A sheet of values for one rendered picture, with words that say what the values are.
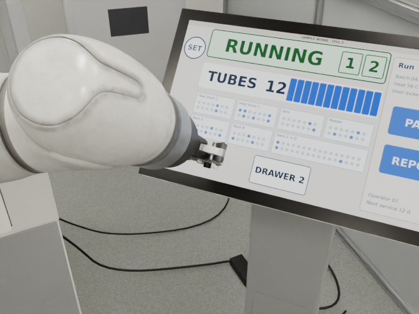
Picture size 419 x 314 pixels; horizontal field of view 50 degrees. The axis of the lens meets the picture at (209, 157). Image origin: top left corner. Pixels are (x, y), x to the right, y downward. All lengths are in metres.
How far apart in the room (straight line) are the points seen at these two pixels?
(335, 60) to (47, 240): 0.68
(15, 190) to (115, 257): 1.13
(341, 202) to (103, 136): 0.45
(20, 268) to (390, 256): 1.34
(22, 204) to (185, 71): 0.41
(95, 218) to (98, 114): 1.88
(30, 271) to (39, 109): 0.75
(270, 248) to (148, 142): 0.58
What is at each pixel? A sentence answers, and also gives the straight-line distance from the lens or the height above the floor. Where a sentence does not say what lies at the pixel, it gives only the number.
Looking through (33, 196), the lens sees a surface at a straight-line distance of 0.95.
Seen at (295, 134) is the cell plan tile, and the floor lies 1.06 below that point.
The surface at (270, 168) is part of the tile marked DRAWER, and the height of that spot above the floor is 1.01.
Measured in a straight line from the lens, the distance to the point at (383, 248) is 1.92.
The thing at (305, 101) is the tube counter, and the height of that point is 1.10.
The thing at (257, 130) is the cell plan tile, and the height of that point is 1.05.
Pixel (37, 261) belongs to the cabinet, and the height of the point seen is 0.70.
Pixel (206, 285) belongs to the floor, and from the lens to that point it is 1.87.
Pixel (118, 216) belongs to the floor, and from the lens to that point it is 2.21.
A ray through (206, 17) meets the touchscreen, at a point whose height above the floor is 1.19.
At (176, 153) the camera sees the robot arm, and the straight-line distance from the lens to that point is 0.50.
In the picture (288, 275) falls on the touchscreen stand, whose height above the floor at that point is 0.70.
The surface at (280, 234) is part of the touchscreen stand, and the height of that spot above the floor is 0.81.
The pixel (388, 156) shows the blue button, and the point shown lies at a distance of 0.73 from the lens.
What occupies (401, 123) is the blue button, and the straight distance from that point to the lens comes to 0.74.
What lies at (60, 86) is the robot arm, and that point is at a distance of 0.35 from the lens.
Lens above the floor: 1.43
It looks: 34 degrees down
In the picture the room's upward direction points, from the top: straight up
